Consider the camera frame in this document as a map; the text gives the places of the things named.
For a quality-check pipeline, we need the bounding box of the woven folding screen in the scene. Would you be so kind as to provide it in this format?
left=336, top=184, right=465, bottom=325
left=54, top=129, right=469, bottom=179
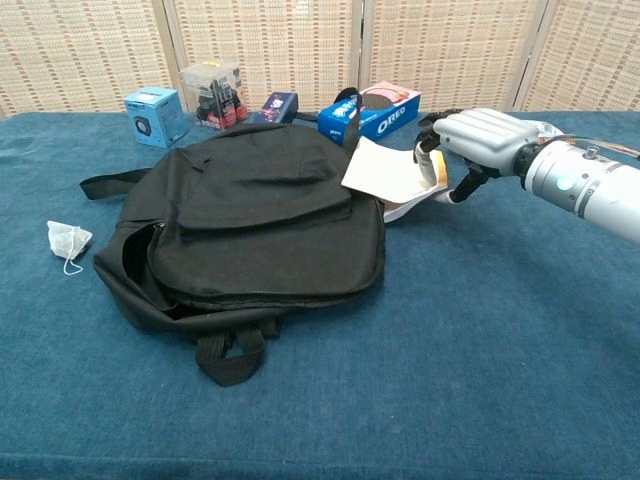
left=0, top=0, right=640, bottom=119

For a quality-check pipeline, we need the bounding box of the dark blue slim box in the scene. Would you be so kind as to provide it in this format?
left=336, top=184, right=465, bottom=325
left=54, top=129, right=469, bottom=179
left=248, top=91, right=300, bottom=125

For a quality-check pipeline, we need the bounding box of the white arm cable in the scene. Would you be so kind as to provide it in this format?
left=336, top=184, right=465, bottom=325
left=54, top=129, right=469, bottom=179
left=542, top=132, right=640, bottom=160

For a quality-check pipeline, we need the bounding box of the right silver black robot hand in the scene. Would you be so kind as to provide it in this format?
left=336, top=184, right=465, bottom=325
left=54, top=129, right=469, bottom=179
left=412, top=107, right=544, bottom=206

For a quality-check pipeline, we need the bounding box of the green snack packet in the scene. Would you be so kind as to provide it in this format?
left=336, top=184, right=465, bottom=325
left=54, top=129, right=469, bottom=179
left=533, top=118, right=570, bottom=142

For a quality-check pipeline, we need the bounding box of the blue pink Oreo box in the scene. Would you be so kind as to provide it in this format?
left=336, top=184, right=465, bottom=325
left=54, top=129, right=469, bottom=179
left=317, top=81, right=422, bottom=147

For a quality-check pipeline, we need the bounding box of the black fabric backpack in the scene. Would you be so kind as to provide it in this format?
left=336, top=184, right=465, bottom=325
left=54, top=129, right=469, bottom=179
left=79, top=87, right=387, bottom=387

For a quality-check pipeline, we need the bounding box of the yellow and white book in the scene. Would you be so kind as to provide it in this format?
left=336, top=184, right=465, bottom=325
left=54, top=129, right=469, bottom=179
left=341, top=138, right=454, bottom=225

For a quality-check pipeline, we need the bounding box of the white tea bag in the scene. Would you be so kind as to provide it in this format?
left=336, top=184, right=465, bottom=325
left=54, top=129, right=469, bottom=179
left=46, top=220, right=94, bottom=277

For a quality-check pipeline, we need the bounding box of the blue table cloth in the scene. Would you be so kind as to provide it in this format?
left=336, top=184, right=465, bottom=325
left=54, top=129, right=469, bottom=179
left=0, top=110, right=640, bottom=480

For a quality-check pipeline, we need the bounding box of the light blue speaker box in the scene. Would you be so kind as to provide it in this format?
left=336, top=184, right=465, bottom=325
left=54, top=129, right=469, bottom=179
left=123, top=87, right=190, bottom=149

